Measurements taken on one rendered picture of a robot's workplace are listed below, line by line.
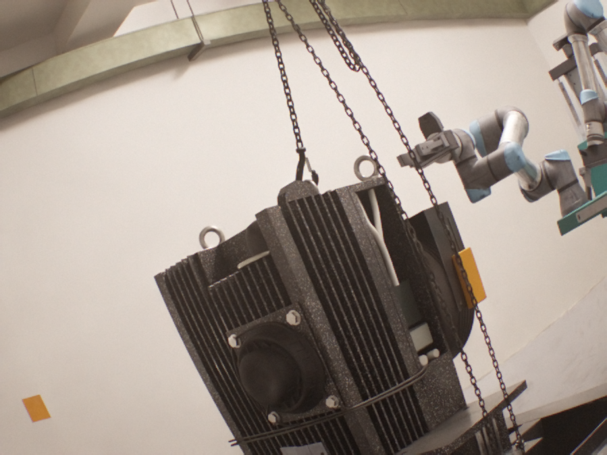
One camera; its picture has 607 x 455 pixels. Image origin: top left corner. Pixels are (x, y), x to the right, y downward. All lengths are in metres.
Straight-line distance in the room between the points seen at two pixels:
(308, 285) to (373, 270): 0.22
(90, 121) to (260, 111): 0.78
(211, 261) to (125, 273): 0.97
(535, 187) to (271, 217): 1.13
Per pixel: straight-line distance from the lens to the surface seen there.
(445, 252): 2.35
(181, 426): 3.21
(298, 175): 2.38
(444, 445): 1.95
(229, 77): 3.72
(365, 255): 2.23
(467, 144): 2.25
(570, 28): 2.63
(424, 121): 2.19
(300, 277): 2.07
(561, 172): 2.89
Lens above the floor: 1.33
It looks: 7 degrees up
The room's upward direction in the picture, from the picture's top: 23 degrees counter-clockwise
